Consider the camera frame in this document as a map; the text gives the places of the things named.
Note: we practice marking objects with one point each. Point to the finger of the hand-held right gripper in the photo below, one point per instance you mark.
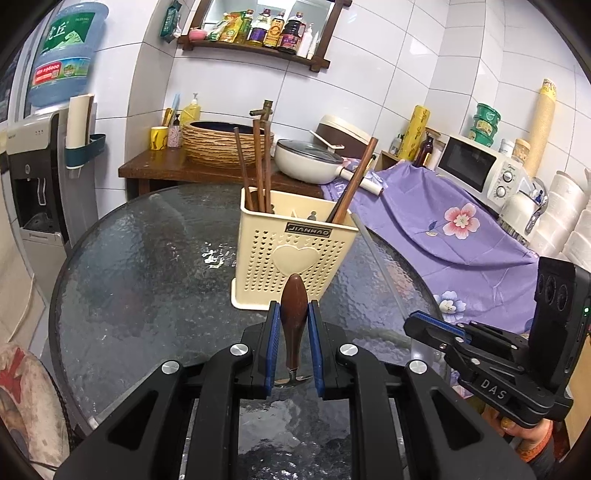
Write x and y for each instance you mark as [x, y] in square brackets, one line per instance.
[441, 323]
[429, 333]

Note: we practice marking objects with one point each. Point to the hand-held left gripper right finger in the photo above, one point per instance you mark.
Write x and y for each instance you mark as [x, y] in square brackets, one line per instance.
[317, 350]

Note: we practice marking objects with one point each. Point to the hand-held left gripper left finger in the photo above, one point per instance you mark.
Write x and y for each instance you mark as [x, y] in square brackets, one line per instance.
[273, 350]

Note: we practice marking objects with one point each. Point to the beige plastic utensil holder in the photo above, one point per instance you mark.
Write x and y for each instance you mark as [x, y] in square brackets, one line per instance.
[295, 258]

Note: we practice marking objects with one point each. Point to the brown wooden chopstick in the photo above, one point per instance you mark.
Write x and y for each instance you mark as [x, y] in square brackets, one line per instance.
[258, 166]
[351, 196]
[358, 169]
[242, 166]
[268, 184]

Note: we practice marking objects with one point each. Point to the person's right hand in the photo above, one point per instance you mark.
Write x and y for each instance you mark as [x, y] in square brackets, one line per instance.
[526, 436]

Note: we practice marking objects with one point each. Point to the purple floral cloth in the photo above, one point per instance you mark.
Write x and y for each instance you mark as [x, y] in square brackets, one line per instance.
[438, 240]

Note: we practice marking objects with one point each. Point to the white paper towel rolls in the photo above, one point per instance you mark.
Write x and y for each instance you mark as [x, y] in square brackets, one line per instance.
[568, 217]

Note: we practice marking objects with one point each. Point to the white electric kettle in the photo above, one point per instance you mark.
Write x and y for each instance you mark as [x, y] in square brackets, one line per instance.
[521, 214]

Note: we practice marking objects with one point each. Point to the white microwave oven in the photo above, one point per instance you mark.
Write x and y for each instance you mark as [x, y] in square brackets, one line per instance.
[480, 173]

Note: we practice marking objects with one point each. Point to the wooden box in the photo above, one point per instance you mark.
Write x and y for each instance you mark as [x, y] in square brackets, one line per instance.
[387, 160]

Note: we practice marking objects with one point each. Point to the brown glass bottle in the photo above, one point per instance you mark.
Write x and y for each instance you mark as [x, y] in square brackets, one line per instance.
[425, 151]

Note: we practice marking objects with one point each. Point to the glass jar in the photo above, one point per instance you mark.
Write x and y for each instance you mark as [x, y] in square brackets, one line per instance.
[521, 151]

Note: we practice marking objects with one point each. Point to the white pan with glass lid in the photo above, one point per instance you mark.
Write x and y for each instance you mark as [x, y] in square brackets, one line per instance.
[307, 164]

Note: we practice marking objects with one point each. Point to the yellow wrap roll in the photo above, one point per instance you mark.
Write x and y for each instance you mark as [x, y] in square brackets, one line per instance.
[415, 131]

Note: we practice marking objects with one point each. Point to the wooden counter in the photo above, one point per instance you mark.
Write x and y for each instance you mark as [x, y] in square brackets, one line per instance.
[184, 173]

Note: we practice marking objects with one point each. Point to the stack of green bowls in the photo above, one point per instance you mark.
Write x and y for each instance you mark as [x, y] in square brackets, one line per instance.
[485, 122]

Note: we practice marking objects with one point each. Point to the white rice paddle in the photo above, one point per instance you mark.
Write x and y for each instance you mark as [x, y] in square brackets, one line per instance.
[325, 141]

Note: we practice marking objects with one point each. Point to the brown and white rice cooker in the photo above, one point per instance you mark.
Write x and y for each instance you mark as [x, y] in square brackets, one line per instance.
[346, 134]

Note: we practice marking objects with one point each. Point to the woven basin sink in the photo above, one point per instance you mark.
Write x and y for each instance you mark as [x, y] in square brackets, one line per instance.
[212, 145]

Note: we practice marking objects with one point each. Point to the bronze faucet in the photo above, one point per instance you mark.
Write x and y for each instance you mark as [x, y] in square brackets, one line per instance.
[262, 110]

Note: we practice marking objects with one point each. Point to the yellow mug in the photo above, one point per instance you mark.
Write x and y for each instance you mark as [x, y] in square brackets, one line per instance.
[159, 137]

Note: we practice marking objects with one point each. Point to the floral seat cushion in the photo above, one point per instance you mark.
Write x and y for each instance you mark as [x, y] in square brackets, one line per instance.
[27, 406]

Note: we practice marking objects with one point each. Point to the yellow soap bottle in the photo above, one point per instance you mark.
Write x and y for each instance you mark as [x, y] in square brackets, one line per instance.
[191, 111]

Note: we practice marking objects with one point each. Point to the beige cloth cover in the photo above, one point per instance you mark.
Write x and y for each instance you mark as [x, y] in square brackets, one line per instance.
[18, 300]

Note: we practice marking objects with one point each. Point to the blue toothbrush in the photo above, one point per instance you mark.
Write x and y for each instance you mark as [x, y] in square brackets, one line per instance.
[175, 104]

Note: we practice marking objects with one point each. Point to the teal cup holder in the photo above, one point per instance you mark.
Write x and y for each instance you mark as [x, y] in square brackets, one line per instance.
[85, 151]

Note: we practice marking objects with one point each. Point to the water dispenser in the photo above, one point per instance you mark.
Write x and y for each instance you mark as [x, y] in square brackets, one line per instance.
[32, 184]

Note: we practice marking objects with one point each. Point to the white paper cup stack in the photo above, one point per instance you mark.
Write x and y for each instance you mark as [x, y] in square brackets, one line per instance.
[79, 120]

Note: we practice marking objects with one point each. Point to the wooden framed mirror shelf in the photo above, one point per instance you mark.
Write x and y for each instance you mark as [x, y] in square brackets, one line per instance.
[258, 48]

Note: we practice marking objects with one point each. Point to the white squeeze bottle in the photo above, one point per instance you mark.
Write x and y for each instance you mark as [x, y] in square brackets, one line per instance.
[305, 42]

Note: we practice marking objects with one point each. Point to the dark soy sauce bottle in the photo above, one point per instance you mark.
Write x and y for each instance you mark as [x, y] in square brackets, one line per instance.
[293, 32]

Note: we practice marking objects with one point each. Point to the brown sauce bottle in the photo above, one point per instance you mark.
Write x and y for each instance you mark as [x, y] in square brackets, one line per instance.
[259, 28]
[276, 31]

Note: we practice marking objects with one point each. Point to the yellow seasoning packet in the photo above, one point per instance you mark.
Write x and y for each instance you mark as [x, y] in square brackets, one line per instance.
[224, 30]

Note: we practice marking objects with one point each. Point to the yellow oil bottle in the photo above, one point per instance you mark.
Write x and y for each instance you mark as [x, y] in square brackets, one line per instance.
[241, 27]

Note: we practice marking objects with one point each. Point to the pink small dish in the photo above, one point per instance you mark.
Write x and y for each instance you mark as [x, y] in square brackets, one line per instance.
[198, 33]

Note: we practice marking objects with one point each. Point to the green hanging pouch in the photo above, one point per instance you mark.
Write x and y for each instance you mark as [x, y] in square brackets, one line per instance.
[170, 21]

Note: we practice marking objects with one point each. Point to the blue water jug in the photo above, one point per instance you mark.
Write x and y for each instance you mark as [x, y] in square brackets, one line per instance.
[62, 50]

